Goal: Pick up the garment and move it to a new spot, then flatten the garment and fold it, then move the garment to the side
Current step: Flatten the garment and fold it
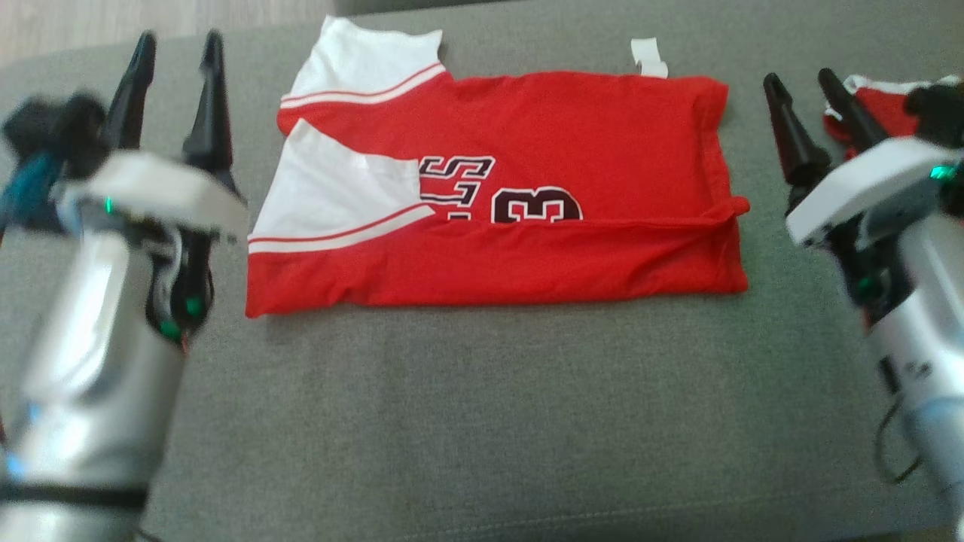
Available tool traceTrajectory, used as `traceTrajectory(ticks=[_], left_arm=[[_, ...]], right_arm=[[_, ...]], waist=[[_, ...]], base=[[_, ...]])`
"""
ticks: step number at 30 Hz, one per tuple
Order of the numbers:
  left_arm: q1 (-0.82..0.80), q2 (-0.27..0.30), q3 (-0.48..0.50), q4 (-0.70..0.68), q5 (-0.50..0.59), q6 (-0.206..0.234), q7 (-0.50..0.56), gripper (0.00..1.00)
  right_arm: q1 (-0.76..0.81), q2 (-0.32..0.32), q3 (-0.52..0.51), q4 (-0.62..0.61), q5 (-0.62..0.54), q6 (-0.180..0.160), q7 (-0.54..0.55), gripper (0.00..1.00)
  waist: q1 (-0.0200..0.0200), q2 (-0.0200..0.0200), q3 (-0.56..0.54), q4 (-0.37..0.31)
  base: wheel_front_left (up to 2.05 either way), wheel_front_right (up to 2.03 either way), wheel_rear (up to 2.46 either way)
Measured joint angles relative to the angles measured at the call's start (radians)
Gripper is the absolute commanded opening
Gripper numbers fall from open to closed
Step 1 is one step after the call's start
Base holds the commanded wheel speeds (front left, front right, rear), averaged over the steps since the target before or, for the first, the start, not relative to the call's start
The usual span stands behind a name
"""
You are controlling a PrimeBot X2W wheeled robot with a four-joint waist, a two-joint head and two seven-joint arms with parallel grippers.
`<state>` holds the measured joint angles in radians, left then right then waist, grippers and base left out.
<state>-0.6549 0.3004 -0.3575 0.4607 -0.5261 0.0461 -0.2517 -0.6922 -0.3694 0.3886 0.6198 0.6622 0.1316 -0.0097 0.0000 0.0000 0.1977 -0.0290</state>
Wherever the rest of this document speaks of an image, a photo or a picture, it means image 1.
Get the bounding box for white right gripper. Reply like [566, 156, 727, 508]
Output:
[762, 68, 964, 325]

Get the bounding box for black right cable teal plug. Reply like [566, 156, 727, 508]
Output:
[873, 390, 924, 485]

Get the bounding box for large grey sofa seat cushion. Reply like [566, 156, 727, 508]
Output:
[0, 0, 964, 542]

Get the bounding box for black left cable teal plug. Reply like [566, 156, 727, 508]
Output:
[0, 151, 66, 233]

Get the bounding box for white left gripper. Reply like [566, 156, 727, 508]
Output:
[59, 30, 250, 352]

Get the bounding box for red jersey white sleeves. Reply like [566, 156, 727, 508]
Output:
[245, 15, 752, 319]

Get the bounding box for black cable teal plug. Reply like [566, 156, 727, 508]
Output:
[873, 390, 924, 485]
[0, 151, 66, 233]

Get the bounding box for red mesh basketball shorts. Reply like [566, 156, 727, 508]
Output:
[822, 73, 964, 160]

